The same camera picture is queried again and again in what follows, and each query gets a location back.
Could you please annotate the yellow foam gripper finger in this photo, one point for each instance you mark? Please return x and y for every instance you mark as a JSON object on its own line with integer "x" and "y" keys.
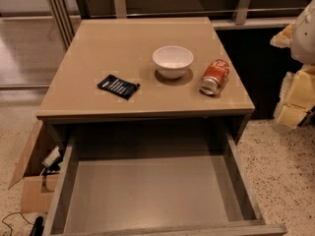
{"x": 283, "y": 38}
{"x": 297, "y": 97}

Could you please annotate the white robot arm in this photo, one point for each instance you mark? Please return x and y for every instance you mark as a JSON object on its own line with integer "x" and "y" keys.
{"x": 302, "y": 48}

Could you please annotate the black device on floor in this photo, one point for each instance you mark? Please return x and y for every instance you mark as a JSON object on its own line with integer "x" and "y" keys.
{"x": 37, "y": 227}

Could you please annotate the open grey wooden drawer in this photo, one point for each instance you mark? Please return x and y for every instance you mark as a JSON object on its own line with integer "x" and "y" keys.
{"x": 154, "y": 182}

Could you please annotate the white bottle in box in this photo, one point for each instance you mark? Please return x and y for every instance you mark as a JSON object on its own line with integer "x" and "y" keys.
{"x": 52, "y": 158}

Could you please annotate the wooden metal frame bench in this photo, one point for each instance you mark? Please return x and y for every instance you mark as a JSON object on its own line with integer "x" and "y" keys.
{"x": 226, "y": 14}

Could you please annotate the brown cardboard box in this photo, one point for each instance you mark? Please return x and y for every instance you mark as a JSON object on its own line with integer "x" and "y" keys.
{"x": 38, "y": 188}

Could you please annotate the white ceramic bowl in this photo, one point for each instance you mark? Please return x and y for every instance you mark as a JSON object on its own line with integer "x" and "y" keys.
{"x": 173, "y": 62}

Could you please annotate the beige cabinet with glass top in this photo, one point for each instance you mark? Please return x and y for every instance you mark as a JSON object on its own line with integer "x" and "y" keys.
{"x": 124, "y": 48}

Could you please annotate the dark blue rxbar wrapper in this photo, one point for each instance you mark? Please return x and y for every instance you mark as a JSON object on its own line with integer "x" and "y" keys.
{"x": 118, "y": 87}

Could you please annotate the orange soda can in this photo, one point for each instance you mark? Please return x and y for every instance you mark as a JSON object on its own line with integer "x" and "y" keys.
{"x": 214, "y": 77}

